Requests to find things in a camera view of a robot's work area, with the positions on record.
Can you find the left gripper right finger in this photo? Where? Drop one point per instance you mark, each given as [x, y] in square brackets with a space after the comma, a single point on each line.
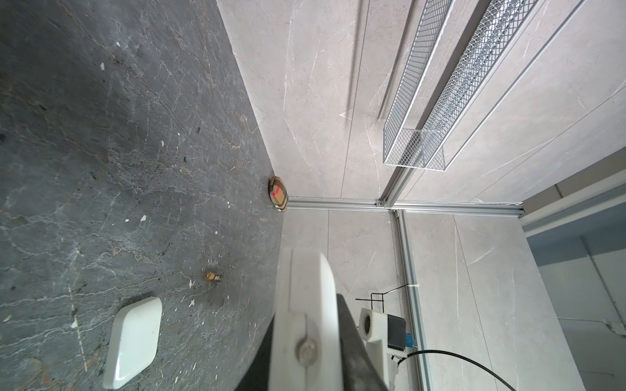
[358, 372]

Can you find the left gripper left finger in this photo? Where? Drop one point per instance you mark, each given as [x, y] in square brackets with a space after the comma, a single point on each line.
[257, 376]

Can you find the white remote control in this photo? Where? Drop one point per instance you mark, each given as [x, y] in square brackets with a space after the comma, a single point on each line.
[306, 352]

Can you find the gold black AAA battery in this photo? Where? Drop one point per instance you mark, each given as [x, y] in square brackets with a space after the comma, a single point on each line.
[211, 276]

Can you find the white battery cover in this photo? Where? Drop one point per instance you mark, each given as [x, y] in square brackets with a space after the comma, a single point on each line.
[133, 342]

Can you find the plaid striped slipper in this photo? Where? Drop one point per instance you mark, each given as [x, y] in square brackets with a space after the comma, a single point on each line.
[278, 193]

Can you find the black wall hook rack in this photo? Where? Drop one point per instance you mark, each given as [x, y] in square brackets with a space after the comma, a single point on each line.
[380, 298]

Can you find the white wire mesh basket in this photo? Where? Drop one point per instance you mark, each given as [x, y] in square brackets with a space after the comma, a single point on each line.
[489, 32]

